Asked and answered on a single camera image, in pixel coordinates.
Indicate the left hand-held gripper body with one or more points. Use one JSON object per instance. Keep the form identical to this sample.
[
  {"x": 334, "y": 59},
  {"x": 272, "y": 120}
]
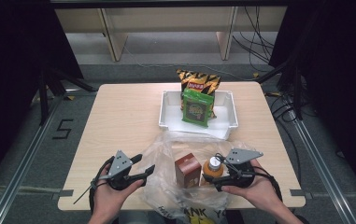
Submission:
[{"x": 119, "y": 165}]

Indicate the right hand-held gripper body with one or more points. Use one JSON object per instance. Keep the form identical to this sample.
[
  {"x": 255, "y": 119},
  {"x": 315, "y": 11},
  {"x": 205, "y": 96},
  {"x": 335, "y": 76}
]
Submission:
[{"x": 242, "y": 155}]

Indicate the green snack packet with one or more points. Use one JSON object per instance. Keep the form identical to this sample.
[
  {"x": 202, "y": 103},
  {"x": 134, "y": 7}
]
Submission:
[{"x": 197, "y": 109}]

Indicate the black curtain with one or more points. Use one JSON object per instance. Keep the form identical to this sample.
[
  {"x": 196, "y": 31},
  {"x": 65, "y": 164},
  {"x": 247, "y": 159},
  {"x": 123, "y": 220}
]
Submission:
[
  {"x": 7, "y": 77},
  {"x": 347, "y": 77}
]

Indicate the beige wooden desk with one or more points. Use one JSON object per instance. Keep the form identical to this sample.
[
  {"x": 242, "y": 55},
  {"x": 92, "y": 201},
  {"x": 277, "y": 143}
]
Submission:
[{"x": 166, "y": 18}]

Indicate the black and yellow chip bag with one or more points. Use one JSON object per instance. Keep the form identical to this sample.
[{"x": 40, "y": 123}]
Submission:
[{"x": 200, "y": 79}]

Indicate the orange juice bottle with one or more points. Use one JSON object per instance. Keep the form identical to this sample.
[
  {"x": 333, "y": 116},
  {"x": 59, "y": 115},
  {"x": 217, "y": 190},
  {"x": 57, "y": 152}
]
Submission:
[{"x": 212, "y": 169}]

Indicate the aluminium floor rail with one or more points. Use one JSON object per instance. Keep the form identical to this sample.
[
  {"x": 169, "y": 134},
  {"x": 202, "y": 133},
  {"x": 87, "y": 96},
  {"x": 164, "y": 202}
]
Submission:
[
  {"x": 328, "y": 183},
  {"x": 20, "y": 174}
]

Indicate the brown carton box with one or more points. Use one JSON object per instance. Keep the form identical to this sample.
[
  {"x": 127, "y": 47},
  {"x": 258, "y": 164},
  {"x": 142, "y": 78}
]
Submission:
[{"x": 187, "y": 171}]

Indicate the black metal stand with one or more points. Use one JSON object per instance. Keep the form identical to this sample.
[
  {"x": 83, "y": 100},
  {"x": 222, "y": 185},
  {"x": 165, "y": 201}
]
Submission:
[
  {"x": 296, "y": 93},
  {"x": 43, "y": 99}
]

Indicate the clear plastic shopping bag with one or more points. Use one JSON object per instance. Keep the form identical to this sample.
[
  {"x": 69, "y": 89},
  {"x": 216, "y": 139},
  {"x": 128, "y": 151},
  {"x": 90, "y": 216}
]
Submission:
[{"x": 161, "y": 165}]

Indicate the person's left hand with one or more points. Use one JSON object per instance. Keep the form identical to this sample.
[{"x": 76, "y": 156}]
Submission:
[{"x": 108, "y": 200}]

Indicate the person's right hand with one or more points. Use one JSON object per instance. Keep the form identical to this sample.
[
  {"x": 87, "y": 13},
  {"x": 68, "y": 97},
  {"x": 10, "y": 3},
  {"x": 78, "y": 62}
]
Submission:
[{"x": 261, "y": 193}]

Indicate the white plastic bin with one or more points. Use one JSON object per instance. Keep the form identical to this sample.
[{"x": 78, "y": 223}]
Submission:
[{"x": 172, "y": 118}]

